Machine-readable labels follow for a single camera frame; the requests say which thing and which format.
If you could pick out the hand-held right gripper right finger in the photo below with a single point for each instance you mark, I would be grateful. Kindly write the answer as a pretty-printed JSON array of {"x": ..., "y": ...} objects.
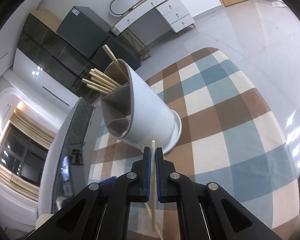
[{"x": 159, "y": 175}]

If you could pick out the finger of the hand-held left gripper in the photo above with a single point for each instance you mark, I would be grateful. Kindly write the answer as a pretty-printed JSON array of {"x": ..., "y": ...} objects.
[{"x": 107, "y": 180}]

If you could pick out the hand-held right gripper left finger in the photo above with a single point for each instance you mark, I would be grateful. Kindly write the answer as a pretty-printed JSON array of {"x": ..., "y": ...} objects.
[{"x": 148, "y": 175}]

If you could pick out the pale wooden chopstick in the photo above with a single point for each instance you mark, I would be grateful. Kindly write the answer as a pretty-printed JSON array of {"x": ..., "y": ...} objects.
[
  {"x": 148, "y": 210},
  {"x": 153, "y": 215}
]

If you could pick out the white grey utensil holder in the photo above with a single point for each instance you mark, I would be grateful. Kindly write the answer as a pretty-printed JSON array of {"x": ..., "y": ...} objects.
[{"x": 150, "y": 110}]

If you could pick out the bunch of chopsticks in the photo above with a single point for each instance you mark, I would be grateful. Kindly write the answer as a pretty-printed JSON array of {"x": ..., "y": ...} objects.
[{"x": 105, "y": 82}]

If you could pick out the grey quilted bed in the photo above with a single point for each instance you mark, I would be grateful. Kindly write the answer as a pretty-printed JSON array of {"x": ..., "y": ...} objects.
[{"x": 75, "y": 130}]

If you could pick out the plaid tablecloth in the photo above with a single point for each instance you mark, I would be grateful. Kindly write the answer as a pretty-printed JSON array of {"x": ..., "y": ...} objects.
[{"x": 227, "y": 130}]

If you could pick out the dark window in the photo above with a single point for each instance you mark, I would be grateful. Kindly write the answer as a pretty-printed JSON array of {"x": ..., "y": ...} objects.
[{"x": 20, "y": 160}]

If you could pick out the beige curtain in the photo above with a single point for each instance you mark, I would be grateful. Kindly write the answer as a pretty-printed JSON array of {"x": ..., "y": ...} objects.
[{"x": 30, "y": 130}]

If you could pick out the white wardrobe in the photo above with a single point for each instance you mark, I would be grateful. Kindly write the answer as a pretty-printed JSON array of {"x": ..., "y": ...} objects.
[{"x": 35, "y": 80}]

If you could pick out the dark glass cabinet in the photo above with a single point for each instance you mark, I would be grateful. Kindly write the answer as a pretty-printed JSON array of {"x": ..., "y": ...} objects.
[{"x": 47, "y": 45}]

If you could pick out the dark grey refrigerator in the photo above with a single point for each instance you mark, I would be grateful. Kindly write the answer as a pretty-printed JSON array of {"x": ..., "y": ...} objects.
[{"x": 85, "y": 30}]

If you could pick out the white dressing table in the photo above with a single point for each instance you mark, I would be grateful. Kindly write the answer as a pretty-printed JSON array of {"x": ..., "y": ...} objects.
[{"x": 175, "y": 12}]

